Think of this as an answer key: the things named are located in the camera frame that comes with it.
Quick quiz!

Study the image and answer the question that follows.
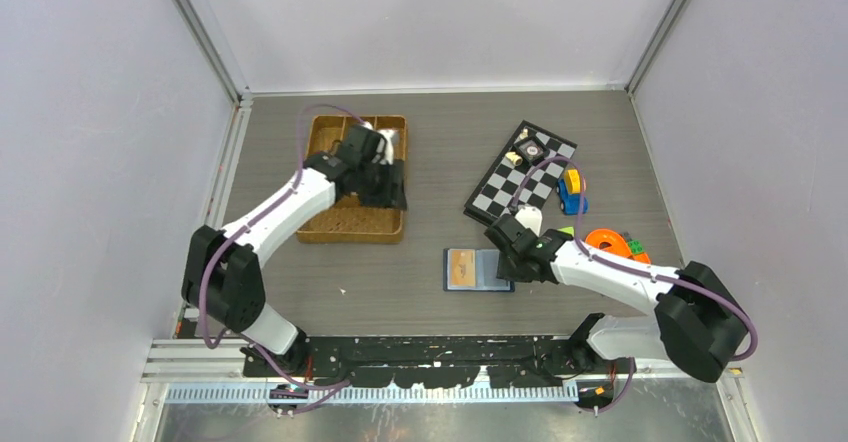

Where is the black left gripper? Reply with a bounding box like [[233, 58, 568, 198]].
[[357, 158, 406, 210]]

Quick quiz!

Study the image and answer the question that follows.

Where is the blue card holder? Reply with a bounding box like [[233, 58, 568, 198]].
[[443, 248, 515, 293]]

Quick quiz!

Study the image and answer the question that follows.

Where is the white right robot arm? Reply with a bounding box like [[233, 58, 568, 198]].
[[485, 214, 759, 383]]

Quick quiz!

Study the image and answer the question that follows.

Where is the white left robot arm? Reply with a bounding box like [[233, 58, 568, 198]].
[[181, 123, 406, 376]]

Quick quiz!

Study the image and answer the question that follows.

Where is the woven bamboo cutlery tray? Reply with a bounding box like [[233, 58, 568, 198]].
[[296, 114, 405, 244]]

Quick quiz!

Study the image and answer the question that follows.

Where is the blue yellow toy car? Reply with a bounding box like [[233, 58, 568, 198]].
[[555, 169, 589, 216]]

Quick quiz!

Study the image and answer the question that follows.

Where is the black white chessboard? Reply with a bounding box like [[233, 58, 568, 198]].
[[463, 120, 577, 225]]

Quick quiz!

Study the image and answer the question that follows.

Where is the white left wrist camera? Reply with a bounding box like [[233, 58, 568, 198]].
[[376, 129, 399, 165]]

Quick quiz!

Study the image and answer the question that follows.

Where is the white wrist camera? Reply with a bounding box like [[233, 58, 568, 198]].
[[514, 205, 543, 236], [376, 129, 399, 165]]

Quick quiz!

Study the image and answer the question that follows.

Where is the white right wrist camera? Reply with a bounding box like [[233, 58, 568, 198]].
[[514, 205, 543, 236]]

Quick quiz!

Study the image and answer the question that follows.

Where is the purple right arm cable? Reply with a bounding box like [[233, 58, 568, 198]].
[[513, 155, 760, 414]]

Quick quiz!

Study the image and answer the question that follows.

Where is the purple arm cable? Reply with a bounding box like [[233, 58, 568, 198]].
[[197, 103, 372, 414], [513, 155, 760, 414]]

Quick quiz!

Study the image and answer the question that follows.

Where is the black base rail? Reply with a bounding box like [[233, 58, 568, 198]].
[[242, 334, 637, 391]]

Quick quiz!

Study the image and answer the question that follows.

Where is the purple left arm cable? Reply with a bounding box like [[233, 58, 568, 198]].
[[197, 103, 372, 414]]

